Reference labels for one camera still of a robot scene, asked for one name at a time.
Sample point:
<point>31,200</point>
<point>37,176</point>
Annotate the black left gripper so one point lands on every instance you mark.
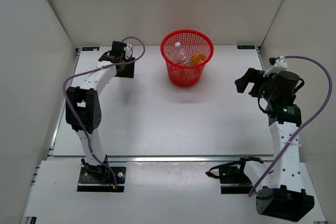
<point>129,73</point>

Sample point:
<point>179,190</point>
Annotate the clear plastic bottle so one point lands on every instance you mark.
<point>179,55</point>

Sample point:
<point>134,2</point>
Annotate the orange juice bottle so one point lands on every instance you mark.
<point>197,59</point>

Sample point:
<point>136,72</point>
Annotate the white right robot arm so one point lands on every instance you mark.
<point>278,186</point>

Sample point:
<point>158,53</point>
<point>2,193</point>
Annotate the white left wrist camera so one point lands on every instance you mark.
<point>128,51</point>

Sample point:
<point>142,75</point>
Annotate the red mesh bin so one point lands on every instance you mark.
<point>194,42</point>

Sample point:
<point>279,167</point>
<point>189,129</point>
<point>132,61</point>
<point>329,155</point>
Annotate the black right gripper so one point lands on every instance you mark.
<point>251,76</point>

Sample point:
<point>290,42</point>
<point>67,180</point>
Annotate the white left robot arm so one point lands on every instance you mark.
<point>83,111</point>

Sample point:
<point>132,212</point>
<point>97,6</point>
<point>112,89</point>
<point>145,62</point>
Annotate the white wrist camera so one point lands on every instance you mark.
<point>128,51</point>
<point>278,64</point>

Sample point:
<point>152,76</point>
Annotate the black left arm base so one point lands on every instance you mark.
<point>99,178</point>

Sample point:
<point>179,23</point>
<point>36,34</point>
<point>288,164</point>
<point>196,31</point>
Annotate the blue label clear bottle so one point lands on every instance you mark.
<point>126,84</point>

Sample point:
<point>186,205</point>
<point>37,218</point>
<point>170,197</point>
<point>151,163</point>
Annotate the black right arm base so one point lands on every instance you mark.
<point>232,177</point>

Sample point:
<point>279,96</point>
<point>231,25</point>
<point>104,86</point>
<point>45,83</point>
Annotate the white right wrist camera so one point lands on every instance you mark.
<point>278,64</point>

